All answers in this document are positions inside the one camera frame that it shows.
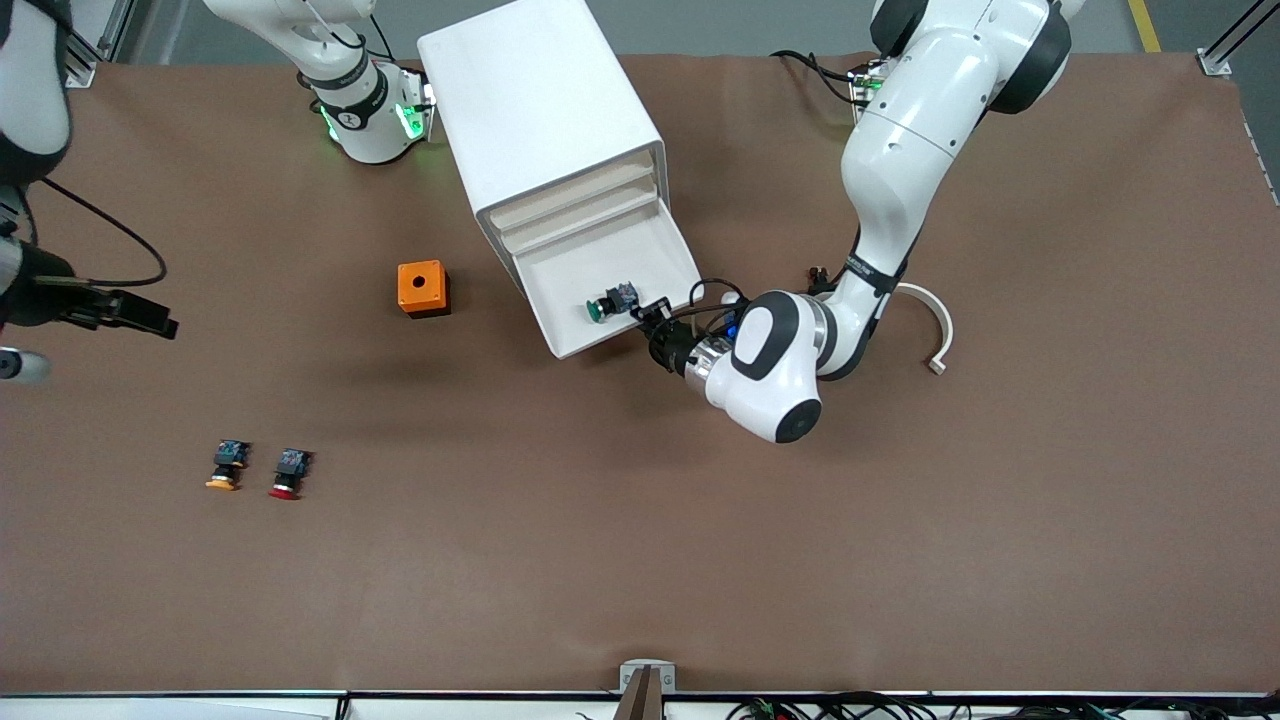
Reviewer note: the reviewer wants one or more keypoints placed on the yellow push button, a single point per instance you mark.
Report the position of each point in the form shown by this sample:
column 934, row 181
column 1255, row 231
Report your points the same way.
column 226, row 468

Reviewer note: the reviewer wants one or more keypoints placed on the red push button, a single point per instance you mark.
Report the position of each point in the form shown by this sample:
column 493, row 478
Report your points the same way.
column 289, row 474

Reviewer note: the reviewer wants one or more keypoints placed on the green push button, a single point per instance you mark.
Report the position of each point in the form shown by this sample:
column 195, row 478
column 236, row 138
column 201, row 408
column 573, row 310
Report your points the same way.
column 602, row 309

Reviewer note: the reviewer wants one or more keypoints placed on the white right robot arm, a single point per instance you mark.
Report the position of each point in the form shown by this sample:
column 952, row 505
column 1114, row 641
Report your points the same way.
column 365, row 110

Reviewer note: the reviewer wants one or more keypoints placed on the white curved plastic bracket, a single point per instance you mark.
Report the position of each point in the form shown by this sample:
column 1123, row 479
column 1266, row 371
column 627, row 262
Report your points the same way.
column 940, row 325

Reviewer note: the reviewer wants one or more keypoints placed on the grey table edge bracket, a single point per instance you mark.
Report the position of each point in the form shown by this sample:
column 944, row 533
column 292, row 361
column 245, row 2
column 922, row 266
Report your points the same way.
column 630, row 672

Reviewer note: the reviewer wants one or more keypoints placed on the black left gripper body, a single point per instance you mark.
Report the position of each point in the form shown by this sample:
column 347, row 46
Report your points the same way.
column 668, row 348

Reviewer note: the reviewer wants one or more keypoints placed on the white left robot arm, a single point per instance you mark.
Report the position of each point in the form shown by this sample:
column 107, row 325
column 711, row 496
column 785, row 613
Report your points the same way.
column 900, row 150

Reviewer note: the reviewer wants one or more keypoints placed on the white square push button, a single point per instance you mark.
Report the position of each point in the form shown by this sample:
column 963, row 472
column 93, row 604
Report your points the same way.
column 817, row 274

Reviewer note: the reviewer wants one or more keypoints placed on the orange button enclosure box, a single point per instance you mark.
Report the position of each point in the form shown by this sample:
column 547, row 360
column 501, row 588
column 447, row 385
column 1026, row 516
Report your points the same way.
column 420, row 285

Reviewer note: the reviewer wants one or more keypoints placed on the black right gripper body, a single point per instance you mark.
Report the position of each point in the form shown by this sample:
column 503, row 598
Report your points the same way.
column 38, row 296

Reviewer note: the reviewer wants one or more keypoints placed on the brown table cover mat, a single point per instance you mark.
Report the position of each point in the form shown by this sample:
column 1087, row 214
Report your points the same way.
column 640, row 520

